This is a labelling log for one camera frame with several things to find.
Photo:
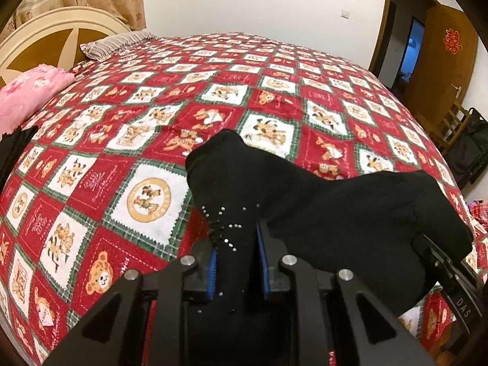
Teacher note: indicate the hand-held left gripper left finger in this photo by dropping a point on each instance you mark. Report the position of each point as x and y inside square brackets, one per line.
[212, 274]

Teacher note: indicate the pink plaid cloth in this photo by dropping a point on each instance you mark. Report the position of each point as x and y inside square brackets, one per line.
[478, 213]

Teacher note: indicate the cream wooden headboard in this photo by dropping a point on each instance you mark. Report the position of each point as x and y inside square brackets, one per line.
[45, 42]

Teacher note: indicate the brown wooden door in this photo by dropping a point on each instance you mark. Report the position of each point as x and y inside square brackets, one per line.
[434, 72]

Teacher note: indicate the black pants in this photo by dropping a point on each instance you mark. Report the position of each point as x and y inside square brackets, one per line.
[305, 206]

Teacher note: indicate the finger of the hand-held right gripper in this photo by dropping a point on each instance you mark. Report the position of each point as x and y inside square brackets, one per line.
[434, 255]

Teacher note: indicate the dark wooden door frame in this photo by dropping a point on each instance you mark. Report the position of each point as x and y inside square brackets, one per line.
[383, 26]

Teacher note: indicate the pink pillow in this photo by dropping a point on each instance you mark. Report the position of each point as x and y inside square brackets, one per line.
[30, 91]

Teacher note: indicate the black cloth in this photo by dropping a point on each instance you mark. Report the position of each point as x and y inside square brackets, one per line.
[11, 148]

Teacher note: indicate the blue lit window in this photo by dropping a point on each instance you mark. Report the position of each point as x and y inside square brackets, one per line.
[414, 49]

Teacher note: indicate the wooden chair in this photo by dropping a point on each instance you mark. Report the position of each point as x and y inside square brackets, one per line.
[453, 122]

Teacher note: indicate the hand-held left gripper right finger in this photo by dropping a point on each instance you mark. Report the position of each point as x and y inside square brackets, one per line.
[263, 270]

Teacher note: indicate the red paper door decoration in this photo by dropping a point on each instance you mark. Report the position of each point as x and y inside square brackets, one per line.
[452, 42]

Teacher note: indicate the red checked printed blanket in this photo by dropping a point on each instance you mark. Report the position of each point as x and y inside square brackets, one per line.
[145, 198]

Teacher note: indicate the black bag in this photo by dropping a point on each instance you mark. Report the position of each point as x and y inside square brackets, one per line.
[469, 148]

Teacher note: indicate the grey striped pillow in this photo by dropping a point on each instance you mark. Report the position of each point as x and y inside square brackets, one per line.
[114, 44]

